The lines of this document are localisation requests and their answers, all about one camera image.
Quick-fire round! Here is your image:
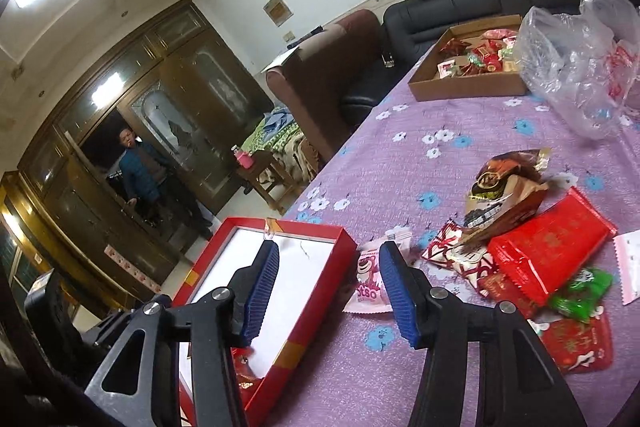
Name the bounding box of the pile of folded blankets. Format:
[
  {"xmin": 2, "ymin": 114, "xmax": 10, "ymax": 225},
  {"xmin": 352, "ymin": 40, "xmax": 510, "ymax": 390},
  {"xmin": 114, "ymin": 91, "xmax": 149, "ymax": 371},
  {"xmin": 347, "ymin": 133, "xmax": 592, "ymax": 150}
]
[{"xmin": 242, "ymin": 107, "xmax": 321, "ymax": 180}]

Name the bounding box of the pink bear snack packet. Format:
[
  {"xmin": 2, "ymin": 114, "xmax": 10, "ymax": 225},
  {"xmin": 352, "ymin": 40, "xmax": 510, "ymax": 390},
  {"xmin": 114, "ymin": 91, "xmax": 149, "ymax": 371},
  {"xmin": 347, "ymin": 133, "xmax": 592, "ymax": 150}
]
[{"xmin": 342, "ymin": 241, "xmax": 396, "ymax": 314}]

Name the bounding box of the wooden stool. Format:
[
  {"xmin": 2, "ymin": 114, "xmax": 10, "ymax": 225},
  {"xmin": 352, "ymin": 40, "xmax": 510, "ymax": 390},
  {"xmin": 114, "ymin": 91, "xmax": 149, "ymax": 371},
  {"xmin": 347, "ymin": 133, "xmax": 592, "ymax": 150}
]
[{"xmin": 235, "ymin": 149, "xmax": 301, "ymax": 210}]

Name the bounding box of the pile of assorted wrapped candies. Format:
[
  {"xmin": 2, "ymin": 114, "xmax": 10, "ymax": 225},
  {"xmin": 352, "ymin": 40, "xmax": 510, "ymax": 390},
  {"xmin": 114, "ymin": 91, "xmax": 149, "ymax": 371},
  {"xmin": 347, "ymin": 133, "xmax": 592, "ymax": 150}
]
[{"xmin": 436, "ymin": 27, "xmax": 523, "ymax": 80}]

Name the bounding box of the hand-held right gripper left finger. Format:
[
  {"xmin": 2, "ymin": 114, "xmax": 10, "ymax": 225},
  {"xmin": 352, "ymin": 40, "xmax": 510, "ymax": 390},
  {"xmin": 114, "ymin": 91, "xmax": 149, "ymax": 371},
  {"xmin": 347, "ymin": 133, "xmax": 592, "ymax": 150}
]
[{"xmin": 84, "ymin": 239, "xmax": 281, "ymax": 427}]

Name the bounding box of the black leather sofa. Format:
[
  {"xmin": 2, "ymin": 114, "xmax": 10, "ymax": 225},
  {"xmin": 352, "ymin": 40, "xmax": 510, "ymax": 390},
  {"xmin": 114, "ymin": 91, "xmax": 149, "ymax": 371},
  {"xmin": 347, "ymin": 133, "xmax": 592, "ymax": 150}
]
[{"xmin": 340, "ymin": 0, "xmax": 636, "ymax": 128}]

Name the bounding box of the pale pink snack packet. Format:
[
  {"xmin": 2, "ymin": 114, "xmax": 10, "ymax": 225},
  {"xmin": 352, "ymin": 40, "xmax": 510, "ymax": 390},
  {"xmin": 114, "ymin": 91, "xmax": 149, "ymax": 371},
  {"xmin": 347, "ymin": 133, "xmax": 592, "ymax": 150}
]
[{"xmin": 612, "ymin": 229, "xmax": 640, "ymax": 305}]

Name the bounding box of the red gift box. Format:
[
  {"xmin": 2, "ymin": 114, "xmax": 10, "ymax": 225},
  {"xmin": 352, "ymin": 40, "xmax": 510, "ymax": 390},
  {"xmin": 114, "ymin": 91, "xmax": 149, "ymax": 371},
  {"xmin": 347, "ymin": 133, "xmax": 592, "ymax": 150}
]
[{"xmin": 172, "ymin": 217, "xmax": 358, "ymax": 427}]

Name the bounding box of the brown armchair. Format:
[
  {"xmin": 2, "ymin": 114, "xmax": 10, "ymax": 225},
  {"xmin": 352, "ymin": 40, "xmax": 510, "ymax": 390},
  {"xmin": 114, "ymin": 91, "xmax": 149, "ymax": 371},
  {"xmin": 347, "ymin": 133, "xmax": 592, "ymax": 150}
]
[{"xmin": 265, "ymin": 9, "xmax": 388, "ymax": 162}]

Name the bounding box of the black chair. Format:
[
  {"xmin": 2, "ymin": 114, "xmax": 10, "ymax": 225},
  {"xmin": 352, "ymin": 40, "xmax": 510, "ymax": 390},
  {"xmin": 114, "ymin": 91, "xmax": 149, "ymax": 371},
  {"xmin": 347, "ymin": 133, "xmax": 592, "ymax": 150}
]
[{"xmin": 22, "ymin": 269, "xmax": 126, "ymax": 388}]

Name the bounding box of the green snack packet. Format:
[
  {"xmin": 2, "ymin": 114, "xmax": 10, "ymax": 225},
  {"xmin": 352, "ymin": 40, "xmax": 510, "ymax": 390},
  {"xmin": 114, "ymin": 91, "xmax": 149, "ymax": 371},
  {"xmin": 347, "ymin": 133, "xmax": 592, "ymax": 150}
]
[{"xmin": 547, "ymin": 268, "xmax": 615, "ymax": 324}]

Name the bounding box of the small white snack packet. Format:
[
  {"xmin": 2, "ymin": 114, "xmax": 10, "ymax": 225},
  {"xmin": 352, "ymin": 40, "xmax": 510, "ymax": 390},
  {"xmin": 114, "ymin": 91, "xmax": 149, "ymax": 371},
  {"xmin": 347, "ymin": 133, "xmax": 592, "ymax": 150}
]
[{"xmin": 385, "ymin": 227, "xmax": 413, "ymax": 258}]

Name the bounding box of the white paper sheet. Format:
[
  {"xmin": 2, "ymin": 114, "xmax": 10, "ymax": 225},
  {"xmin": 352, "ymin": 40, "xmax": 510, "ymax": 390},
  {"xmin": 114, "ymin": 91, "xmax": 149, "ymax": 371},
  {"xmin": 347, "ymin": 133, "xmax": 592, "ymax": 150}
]
[{"xmin": 261, "ymin": 47, "xmax": 301, "ymax": 72}]

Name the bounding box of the gold brown snack packet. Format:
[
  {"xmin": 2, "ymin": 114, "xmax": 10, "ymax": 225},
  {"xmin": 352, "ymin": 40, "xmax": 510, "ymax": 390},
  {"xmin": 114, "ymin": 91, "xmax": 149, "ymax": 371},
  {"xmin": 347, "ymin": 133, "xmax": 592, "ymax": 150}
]
[{"xmin": 462, "ymin": 148, "xmax": 553, "ymax": 238}]

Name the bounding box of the red white-flower snack packet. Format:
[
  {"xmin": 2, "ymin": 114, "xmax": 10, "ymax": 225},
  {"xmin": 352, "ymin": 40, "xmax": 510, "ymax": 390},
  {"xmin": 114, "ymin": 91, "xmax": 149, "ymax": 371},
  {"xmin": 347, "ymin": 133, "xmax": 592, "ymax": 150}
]
[{"xmin": 540, "ymin": 312, "xmax": 615, "ymax": 375}]

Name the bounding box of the dark red gold-print packet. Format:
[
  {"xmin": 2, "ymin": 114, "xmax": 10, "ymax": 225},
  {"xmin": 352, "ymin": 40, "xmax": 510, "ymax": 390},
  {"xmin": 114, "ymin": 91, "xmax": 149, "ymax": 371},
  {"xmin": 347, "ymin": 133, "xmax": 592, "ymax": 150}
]
[{"xmin": 477, "ymin": 272, "xmax": 541, "ymax": 320}]

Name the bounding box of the wooden glass door partition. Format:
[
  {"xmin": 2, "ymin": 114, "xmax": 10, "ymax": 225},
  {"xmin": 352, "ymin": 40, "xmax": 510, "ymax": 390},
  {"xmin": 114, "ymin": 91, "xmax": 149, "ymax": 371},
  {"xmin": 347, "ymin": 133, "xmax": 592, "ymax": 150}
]
[{"xmin": 17, "ymin": 0, "xmax": 276, "ymax": 303}]

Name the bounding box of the purple floral tablecloth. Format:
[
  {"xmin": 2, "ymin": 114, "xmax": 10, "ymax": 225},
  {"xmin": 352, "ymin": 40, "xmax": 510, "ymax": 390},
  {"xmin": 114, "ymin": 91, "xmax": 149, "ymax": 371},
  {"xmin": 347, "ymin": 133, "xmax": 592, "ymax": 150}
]
[{"xmin": 200, "ymin": 42, "xmax": 640, "ymax": 427}]

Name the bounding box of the clear plastic bag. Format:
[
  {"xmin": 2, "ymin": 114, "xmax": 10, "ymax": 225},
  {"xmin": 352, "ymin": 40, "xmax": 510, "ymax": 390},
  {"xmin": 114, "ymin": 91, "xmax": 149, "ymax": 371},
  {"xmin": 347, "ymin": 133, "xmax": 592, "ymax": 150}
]
[{"xmin": 512, "ymin": 0, "xmax": 640, "ymax": 142}]

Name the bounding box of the red white patterned snack packet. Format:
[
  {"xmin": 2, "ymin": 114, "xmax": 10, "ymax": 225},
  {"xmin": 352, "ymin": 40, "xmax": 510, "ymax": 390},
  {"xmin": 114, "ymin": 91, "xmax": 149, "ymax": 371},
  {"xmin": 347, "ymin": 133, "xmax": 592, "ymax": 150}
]
[{"xmin": 420, "ymin": 219, "xmax": 496, "ymax": 298}]

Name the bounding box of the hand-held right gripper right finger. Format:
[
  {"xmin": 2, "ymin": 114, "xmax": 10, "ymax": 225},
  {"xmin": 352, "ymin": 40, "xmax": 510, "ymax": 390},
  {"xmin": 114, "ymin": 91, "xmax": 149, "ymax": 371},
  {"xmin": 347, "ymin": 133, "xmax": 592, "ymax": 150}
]
[{"xmin": 378, "ymin": 241, "xmax": 588, "ymax": 427}]

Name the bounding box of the small yellow wall frame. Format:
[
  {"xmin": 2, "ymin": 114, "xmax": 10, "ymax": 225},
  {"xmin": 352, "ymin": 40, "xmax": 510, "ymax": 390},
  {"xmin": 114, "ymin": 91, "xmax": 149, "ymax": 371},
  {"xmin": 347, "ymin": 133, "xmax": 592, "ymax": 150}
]
[{"xmin": 263, "ymin": 0, "xmax": 292, "ymax": 26}]

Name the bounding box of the brown cardboard box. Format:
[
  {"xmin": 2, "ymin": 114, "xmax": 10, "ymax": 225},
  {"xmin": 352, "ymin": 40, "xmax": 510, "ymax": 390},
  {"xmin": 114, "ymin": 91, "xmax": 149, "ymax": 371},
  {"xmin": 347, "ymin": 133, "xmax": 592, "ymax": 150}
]
[{"xmin": 407, "ymin": 13, "xmax": 531, "ymax": 102}]

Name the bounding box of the large red snack packet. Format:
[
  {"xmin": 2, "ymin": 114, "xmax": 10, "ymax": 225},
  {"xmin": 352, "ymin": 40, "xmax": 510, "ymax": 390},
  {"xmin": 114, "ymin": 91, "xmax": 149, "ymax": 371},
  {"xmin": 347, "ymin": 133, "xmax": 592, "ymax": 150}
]
[{"xmin": 487, "ymin": 187, "xmax": 618, "ymax": 308}]

